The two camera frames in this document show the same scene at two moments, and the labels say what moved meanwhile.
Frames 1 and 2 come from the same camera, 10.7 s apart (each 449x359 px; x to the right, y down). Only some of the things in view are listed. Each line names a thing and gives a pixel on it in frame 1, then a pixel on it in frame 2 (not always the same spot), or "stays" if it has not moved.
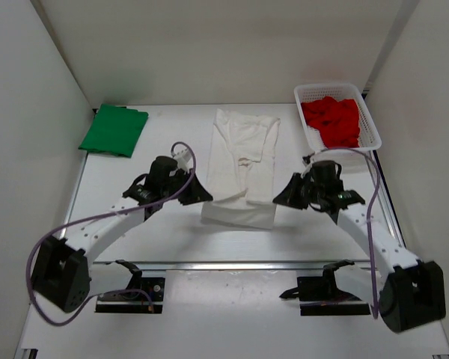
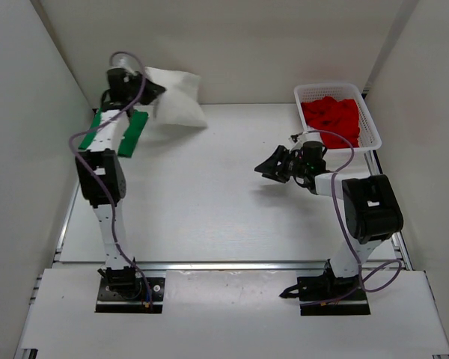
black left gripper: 197,193 to 152,91
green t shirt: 114,129 stays
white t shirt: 240,178 to 180,102
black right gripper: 289,197 to 273,165
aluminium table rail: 232,265 stays
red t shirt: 337,121 stays
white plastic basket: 369,137 stays
